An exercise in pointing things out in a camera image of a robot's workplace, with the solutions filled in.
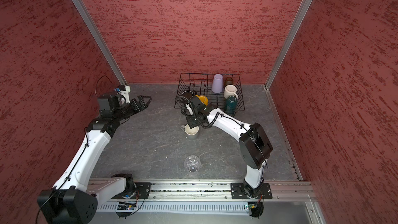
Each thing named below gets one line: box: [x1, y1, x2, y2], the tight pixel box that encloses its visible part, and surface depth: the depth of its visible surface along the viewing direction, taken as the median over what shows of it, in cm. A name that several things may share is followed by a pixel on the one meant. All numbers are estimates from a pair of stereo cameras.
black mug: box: [181, 90, 194, 101], surface depth 102 cm
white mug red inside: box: [223, 84, 239, 100], surface depth 108 cm
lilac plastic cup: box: [211, 73, 223, 94], surface depth 109 cm
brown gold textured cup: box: [224, 77, 234, 87], surface depth 115 cm
